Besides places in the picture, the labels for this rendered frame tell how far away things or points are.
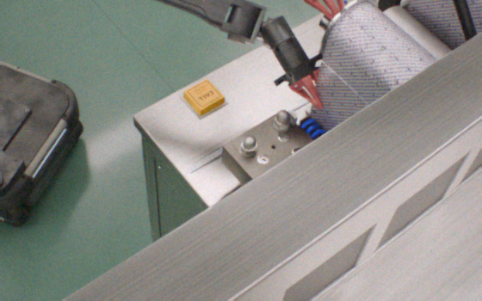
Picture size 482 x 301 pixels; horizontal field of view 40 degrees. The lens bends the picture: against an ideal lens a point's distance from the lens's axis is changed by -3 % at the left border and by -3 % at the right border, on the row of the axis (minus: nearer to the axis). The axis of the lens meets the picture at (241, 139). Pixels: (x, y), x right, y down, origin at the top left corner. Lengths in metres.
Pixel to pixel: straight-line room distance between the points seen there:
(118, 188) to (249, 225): 1.97
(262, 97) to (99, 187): 1.07
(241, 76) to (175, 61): 1.24
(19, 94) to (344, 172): 2.01
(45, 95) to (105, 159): 0.34
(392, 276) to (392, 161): 0.22
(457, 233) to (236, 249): 0.38
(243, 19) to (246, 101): 0.30
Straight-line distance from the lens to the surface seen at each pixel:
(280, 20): 1.39
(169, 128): 1.57
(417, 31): 1.38
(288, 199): 0.61
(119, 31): 3.03
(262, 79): 1.67
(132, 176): 2.57
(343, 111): 1.35
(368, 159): 0.64
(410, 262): 0.85
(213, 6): 1.38
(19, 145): 2.41
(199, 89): 1.61
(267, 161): 1.38
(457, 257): 0.87
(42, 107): 2.49
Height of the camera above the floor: 2.17
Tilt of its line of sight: 55 degrees down
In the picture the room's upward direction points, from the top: 6 degrees clockwise
